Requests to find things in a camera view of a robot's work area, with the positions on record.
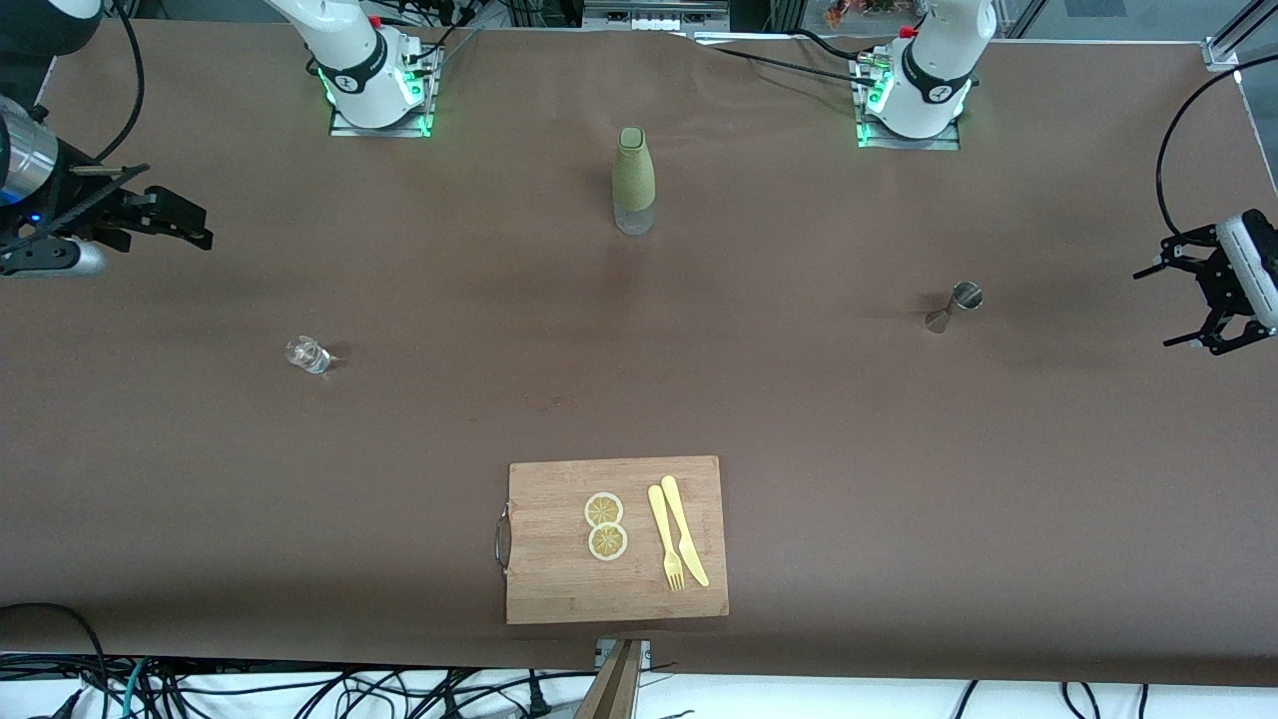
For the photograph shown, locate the brown table cover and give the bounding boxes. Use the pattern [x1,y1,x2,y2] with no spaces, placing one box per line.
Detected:
[0,20,1278,690]

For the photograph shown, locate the yellow plastic fork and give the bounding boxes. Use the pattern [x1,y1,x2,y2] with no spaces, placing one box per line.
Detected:
[648,484,687,592]

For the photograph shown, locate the steel jigger measuring cup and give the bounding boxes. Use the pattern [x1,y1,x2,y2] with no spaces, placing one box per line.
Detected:
[925,282,984,335]

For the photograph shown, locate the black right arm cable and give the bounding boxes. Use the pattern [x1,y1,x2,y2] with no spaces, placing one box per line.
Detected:
[0,0,147,241]

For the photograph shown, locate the small clear glass cup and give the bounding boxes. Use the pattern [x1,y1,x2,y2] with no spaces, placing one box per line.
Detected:
[285,336,332,376]

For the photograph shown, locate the black base cable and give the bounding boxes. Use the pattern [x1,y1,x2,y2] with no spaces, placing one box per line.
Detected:
[699,40,872,91]

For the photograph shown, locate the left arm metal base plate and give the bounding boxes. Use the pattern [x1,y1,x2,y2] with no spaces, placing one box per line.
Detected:
[854,50,961,151]

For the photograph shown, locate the aluminium frame corner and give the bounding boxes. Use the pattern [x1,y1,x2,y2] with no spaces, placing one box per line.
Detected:
[1203,0,1261,71]

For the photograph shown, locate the thick black floor cable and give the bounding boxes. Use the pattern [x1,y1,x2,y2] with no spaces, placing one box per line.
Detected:
[0,602,113,719]

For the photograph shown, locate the green sleeved glass bottle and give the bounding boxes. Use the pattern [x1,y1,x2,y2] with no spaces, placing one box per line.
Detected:
[612,127,657,237]

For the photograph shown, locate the grey metal box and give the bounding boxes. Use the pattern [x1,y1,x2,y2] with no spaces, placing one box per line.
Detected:
[584,0,730,31]

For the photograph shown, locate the teal cable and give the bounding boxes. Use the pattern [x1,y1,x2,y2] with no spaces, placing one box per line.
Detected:
[120,659,151,719]

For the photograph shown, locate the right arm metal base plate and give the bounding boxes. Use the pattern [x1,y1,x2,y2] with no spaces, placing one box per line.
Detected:
[329,45,440,139]

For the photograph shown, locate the wooden post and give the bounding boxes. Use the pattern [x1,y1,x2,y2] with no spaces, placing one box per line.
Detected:
[574,639,645,719]

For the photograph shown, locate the yellow plastic knife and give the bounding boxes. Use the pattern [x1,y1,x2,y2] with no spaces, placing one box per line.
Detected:
[660,475,711,588]

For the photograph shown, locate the wooden cutting board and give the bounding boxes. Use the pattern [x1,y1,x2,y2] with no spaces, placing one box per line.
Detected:
[496,455,730,626]

